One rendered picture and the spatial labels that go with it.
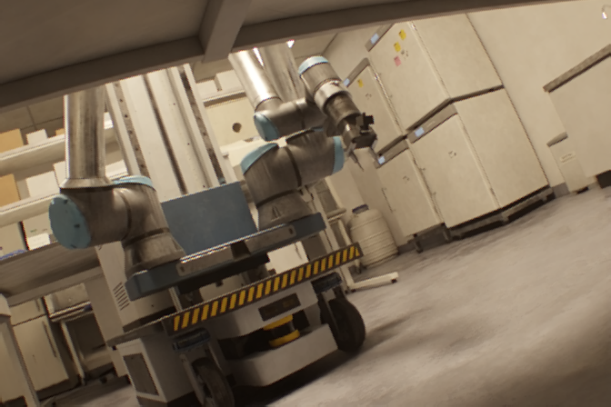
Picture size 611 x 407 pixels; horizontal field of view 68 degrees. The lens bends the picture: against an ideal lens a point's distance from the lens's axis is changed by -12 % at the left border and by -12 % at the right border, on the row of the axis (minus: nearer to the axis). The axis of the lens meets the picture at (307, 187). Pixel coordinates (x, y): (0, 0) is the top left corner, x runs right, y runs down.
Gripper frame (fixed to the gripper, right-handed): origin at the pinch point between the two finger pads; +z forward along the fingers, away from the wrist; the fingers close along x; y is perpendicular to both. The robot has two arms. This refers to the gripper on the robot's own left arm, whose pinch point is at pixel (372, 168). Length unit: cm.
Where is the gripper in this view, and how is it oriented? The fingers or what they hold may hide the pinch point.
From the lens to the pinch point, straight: 123.5
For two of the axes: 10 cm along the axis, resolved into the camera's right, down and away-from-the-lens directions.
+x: 8.9, -1.8, 4.2
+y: 2.2, -6.4, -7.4
